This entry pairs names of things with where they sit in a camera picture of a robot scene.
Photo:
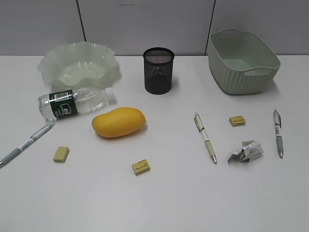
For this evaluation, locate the yellow eraser front centre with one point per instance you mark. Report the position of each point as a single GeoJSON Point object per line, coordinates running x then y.
{"type": "Point", "coordinates": [141, 167]}

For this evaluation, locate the yellow mango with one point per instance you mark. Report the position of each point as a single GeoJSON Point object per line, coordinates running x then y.
{"type": "Point", "coordinates": [119, 122]}

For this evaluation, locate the cream white pen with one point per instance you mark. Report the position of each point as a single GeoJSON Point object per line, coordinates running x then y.
{"type": "Point", "coordinates": [205, 137]}

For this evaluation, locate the pale green wavy glass plate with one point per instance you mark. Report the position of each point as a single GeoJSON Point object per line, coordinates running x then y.
{"type": "Point", "coordinates": [81, 64]}

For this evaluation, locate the clear water bottle green label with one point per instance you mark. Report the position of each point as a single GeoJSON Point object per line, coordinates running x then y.
{"type": "Point", "coordinates": [72, 102]}

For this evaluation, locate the black mesh pen holder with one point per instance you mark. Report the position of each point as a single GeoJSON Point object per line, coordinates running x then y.
{"type": "Point", "coordinates": [158, 69]}

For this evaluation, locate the grey pen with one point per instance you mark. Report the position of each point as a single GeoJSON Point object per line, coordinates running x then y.
{"type": "Point", "coordinates": [277, 126]}
{"type": "Point", "coordinates": [28, 143]}

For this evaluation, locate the waste paper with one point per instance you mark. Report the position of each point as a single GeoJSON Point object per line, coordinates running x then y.
{"type": "Point", "coordinates": [247, 152]}

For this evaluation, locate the plain yellow eraser left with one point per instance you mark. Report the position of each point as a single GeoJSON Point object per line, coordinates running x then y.
{"type": "Point", "coordinates": [61, 154]}

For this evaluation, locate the pale green woven plastic basket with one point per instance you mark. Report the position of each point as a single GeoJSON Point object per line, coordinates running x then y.
{"type": "Point", "coordinates": [241, 62]}

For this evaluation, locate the yellow eraser right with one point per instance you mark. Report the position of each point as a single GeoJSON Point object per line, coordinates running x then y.
{"type": "Point", "coordinates": [237, 121]}

